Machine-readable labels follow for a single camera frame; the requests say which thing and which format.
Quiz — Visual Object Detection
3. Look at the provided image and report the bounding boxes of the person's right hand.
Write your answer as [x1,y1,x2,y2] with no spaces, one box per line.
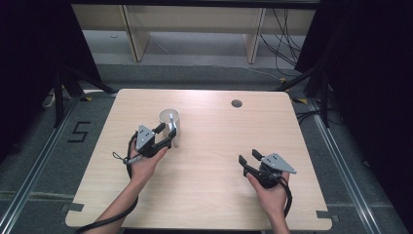
[245,171,291,216]

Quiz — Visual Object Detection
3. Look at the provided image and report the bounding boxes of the dark curtain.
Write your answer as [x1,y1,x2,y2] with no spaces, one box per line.
[0,0,102,164]
[294,0,413,225]

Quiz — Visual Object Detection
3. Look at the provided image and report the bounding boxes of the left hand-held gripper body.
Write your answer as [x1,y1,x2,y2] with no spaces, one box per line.
[134,124,165,159]

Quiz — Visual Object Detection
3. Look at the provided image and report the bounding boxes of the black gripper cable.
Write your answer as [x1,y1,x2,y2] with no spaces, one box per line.
[276,175,294,219]
[73,131,141,234]

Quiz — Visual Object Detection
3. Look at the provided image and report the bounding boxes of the black metal stand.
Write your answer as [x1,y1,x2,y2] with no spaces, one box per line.
[52,62,118,129]
[274,62,332,129]

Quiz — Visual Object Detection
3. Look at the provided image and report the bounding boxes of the grey cable plug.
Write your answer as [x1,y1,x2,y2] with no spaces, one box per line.
[124,154,144,166]

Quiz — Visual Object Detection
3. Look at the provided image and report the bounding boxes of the black floor cables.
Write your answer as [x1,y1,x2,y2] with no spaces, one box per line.
[294,108,345,126]

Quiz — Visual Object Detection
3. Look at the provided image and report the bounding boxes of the bundle of black hanging cables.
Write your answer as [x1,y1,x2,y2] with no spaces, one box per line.
[259,8,305,78]

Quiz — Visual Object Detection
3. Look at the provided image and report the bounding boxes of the metal floor rail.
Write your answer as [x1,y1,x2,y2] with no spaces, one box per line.
[0,96,82,234]
[308,97,383,234]

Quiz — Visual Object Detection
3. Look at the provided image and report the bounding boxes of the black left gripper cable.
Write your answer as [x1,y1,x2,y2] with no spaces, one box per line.
[73,131,141,234]

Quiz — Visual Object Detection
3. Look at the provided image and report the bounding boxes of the white cup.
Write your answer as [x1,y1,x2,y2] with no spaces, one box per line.
[158,108,182,148]

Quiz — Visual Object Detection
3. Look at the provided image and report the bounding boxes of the thin black cord loop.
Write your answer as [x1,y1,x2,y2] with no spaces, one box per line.
[111,150,127,163]

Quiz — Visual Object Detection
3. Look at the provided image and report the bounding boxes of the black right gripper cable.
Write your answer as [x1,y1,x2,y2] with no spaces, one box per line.
[276,175,294,219]

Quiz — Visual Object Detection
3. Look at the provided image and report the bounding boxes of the grey tape strip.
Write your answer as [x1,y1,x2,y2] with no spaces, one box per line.
[60,202,86,213]
[315,210,342,224]

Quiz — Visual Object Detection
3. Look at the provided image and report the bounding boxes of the beige wooden shelf unit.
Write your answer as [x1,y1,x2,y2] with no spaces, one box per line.
[71,3,318,64]

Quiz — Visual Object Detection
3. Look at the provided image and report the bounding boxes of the person's left hand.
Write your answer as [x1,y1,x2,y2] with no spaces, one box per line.
[128,139,170,187]

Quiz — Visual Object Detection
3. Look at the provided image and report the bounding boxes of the thin white floor cable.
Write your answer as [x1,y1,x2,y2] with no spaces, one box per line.
[149,33,283,82]

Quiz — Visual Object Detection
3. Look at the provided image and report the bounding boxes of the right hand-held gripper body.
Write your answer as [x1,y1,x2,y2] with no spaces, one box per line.
[255,152,298,190]

